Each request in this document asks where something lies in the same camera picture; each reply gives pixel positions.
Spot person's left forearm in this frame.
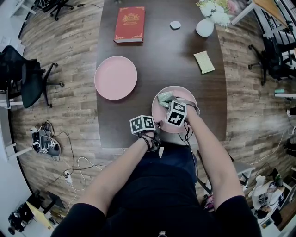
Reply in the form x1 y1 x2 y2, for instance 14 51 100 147
78 136 160 216

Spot white power strip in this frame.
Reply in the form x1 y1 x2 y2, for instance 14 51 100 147
63 171 74 187

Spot white vase with flowers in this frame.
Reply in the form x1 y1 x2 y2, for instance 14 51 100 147
196 0 239 30

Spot yellow green sponge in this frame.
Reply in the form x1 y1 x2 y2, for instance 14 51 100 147
193 50 216 74

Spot white ceramic vase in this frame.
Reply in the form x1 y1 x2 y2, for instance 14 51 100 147
196 17 215 37

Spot yellow board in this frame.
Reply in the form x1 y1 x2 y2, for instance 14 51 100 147
25 200 54 229

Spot green patterned sponge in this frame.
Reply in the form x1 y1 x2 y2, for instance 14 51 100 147
157 91 173 109

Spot person's black clothing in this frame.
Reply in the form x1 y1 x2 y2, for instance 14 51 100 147
50 142 263 237

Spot grey domed backpack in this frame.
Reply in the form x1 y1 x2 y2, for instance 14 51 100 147
31 126 62 158

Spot black bracelet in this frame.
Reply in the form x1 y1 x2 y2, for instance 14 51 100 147
138 135 153 150

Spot pink plate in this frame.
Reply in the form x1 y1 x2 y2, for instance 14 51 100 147
94 56 138 101
151 86 198 134

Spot wooden desk white legs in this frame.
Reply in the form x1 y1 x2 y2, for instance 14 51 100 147
231 0 289 28

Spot person's right forearm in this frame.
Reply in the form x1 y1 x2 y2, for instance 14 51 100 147
184 113 246 211

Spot black office chair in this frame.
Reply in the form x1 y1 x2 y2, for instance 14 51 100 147
38 0 74 21
0 45 65 109
248 37 296 86

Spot pink bag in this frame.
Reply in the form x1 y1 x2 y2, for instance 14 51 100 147
205 195 215 210

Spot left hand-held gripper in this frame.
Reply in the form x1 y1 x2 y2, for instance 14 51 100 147
129 115 165 152

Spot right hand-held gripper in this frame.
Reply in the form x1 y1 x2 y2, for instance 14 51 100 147
161 96 201 128

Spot red hardcover book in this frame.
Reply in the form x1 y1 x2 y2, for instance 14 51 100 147
113 6 146 44

